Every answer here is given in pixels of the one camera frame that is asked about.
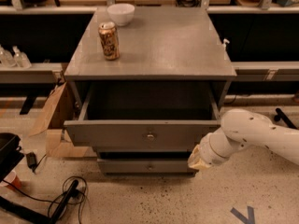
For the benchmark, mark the black chair base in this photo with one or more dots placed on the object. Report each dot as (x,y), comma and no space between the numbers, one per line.
(10,153)

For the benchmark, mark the grey drawer cabinet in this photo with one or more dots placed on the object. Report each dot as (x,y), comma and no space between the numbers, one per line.
(171,59)

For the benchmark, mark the black power adapter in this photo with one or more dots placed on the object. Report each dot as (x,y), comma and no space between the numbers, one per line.
(31,160)

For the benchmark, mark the clear sanitizer bottle right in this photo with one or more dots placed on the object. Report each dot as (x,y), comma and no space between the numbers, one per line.
(21,58)

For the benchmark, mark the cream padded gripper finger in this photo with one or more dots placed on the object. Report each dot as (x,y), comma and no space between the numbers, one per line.
(196,162)

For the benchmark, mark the gold patterned drink can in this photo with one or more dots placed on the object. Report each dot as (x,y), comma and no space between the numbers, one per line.
(108,34)

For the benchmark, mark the clear sanitizer bottle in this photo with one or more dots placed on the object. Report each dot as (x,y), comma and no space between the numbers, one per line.
(6,58)
(21,58)

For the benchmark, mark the grey top drawer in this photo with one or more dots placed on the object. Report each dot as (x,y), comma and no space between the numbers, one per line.
(140,135)

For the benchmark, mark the red plastic cup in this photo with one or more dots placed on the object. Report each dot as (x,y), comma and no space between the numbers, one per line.
(11,181)

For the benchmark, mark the small white pump bottle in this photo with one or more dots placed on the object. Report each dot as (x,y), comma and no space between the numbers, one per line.
(225,43)

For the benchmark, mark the white ceramic bowl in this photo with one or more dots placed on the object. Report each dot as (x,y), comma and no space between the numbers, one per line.
(122,14)

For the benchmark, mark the clear sanitizer bottle left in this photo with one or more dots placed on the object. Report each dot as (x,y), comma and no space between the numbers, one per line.
(6,58)

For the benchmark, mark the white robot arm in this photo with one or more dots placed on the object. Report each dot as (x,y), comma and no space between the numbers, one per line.
(240,129)

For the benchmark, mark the brown cardboard box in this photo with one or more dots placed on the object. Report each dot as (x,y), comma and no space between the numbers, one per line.
(58,108)

